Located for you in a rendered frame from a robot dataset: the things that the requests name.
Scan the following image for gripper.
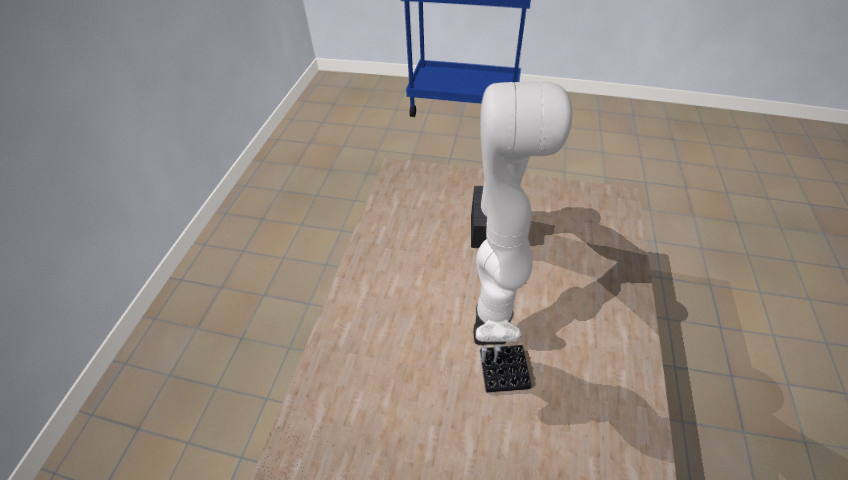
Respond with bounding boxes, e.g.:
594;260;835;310
473;296;521;363

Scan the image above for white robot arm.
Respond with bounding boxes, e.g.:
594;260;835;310
476;82;572;312

